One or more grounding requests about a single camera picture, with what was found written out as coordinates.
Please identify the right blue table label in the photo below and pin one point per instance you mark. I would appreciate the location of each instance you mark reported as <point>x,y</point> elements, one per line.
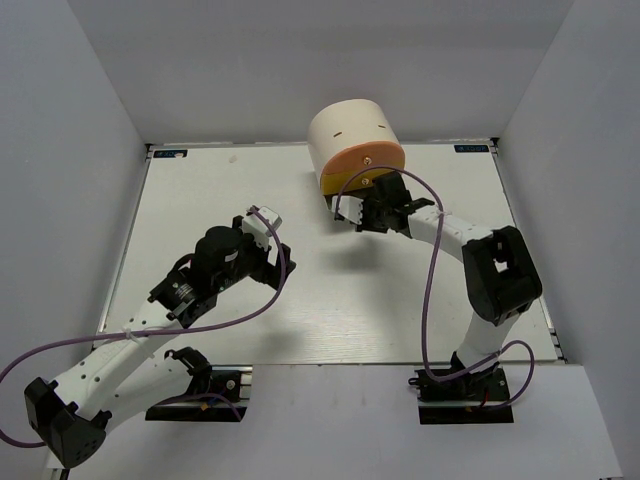
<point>471,148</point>

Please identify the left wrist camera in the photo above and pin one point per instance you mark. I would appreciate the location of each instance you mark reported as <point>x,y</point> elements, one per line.
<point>260,222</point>

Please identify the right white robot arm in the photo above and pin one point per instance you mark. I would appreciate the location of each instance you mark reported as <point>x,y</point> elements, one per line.
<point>501,279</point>

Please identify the orange top drawer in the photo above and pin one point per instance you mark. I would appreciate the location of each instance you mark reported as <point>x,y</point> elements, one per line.
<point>354,158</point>

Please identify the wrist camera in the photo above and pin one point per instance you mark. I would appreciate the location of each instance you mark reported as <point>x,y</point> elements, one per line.
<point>260,222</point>
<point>351,210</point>

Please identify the blue table label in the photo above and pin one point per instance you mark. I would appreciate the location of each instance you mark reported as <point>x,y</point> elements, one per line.
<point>471,148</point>
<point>171,153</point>

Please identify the cream cylindrical drawer organizer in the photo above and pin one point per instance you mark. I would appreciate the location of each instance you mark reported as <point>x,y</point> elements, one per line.
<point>345,124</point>

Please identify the yellow drawer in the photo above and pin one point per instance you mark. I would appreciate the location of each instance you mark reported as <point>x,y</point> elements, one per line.
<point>332,184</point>

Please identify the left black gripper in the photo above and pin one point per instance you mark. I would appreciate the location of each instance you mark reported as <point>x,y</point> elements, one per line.
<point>267,273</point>

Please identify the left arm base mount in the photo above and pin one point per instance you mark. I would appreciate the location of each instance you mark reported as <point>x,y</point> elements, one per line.
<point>213,394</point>

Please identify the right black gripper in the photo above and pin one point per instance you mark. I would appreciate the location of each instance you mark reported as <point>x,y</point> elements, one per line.
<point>365,224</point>

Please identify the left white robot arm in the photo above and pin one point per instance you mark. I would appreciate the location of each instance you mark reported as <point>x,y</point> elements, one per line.
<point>133,370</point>

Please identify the left blue table label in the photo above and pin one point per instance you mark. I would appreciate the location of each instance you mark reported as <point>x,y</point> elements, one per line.
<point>171,153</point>

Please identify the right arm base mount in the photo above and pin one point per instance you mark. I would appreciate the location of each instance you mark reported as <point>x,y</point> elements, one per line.
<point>473,399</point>

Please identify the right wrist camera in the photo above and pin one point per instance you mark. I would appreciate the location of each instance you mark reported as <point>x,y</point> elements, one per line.
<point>351,210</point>

